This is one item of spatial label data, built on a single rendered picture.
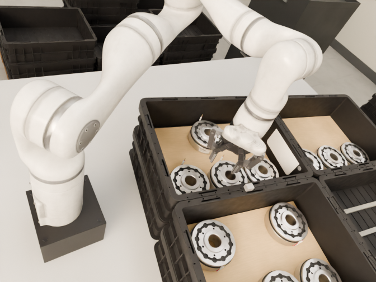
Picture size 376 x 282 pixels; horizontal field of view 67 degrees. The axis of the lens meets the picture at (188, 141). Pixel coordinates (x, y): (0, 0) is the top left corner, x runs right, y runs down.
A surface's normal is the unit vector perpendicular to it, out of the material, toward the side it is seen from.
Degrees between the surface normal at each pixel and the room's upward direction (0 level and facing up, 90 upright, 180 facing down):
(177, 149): 0
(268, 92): 102
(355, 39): 90
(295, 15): 90
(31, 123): 61
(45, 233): 1
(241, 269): 0
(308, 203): 90
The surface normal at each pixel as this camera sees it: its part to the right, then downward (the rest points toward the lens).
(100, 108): 0.93, 0.22
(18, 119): -0.22, 0.30
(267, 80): -0.84, 0.45
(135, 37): 0.44, -0.30
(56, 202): 0.18, 0.78
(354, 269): -0.90, 0.08
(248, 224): 0.29, -0.62
